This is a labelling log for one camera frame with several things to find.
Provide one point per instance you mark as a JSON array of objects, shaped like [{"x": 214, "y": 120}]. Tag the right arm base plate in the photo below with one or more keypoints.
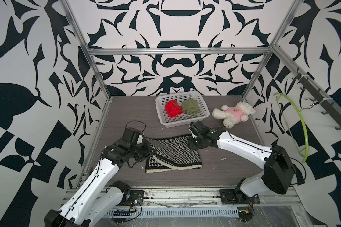
[{"x": 230, "y": 196}]

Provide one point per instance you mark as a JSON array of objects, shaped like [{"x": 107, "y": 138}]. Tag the red knitted scarf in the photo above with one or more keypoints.
[{"x": 173, "y": 109}]

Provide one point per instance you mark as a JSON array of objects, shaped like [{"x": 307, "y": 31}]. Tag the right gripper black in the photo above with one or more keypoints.
[{"x": 191, "y": 145}]

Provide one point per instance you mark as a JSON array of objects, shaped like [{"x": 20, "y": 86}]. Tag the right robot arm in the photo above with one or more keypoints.
[{"x": 277, "y": 167}]

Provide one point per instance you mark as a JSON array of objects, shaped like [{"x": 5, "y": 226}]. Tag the black connector hub left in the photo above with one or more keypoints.
[{"x": 121, "y": 214}]

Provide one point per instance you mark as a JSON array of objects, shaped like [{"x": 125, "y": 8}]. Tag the green clothes hanger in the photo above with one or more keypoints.
[{"x": 297, "y": 129}]

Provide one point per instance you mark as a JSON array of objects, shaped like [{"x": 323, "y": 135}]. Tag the black white houndstooth scarf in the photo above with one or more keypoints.
[{"x": 172, "y": 154}]

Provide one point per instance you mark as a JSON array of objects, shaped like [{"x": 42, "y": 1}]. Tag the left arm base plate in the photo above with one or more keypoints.
[{"x": 134, "y": 196}]

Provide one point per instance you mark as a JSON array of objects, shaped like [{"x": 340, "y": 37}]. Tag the white plastic basket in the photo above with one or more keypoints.
[{"x": 183, "y": 119}]

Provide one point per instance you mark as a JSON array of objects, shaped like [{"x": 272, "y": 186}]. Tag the white teddy bear pink shirt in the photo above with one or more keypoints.
[{"x": 234, "y": 115}]

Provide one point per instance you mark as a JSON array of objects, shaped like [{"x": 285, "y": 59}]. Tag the green knitted scarf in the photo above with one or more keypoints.
[{"x": 190, "y": 106}]

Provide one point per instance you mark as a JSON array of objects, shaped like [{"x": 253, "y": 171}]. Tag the black connector hub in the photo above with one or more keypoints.
[
  {"x": 121, "y": 214},
  {"x": 245, "y": 216}
]

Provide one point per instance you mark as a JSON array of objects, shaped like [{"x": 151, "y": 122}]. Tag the white slotted cable duct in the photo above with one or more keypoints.
[{"x": 231, "y": 212}]

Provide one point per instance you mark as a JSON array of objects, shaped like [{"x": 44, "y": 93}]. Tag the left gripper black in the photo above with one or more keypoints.
[{"x": 149, "y": 151}]

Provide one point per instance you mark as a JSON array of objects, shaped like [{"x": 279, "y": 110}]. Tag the black connector hub right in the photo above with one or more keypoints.
[{"x": 245, "y": 216}]

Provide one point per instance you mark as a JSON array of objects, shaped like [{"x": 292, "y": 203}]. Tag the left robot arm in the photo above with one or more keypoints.
[{"x": 87, "y": 206}]

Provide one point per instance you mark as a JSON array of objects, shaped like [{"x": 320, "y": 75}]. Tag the grey wall hook rail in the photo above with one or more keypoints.
[{"x": 319, "y": 96}]

